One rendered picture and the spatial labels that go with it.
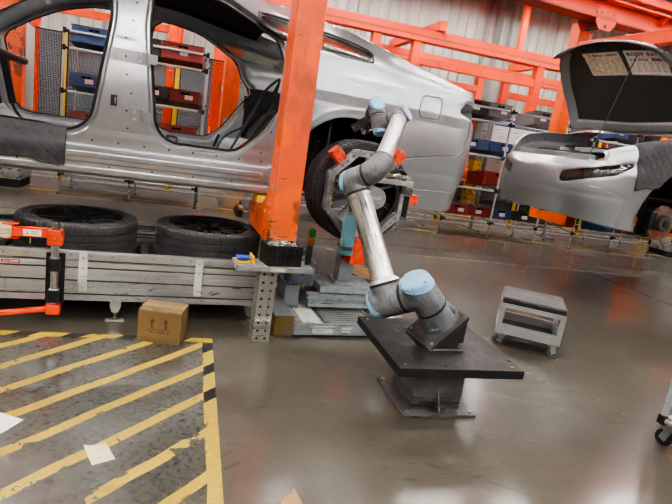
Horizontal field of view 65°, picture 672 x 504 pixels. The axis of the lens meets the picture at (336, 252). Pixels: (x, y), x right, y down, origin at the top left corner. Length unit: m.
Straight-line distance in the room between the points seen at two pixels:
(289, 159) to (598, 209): 3.13
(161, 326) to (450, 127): 2.39
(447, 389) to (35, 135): 2.62
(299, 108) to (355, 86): 0.75
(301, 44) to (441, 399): 1.95
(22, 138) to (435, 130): 2.60
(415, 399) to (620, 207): 3.23
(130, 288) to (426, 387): 1.68
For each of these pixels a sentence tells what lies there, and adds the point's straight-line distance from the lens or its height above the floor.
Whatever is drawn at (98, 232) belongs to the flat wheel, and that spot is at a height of 0.47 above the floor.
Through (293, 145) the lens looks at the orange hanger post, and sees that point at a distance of 3.00.
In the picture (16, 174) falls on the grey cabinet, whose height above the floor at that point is 0.16.
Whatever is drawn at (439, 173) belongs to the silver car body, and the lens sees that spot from 3.97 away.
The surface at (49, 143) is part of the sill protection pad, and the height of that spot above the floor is 0.90.
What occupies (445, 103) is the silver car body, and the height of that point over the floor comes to 1.52.
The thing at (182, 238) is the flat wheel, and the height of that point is 0.47.
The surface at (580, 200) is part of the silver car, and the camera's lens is 5.27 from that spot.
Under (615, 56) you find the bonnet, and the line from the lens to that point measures 6.07.
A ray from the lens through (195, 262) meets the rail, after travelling 3.10.
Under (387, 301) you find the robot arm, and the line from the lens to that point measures 2.48.
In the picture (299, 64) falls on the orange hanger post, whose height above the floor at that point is 1.52.
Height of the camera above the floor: 1.18
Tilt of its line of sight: 12 degrees down
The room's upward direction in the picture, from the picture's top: 9 degrees clockwise
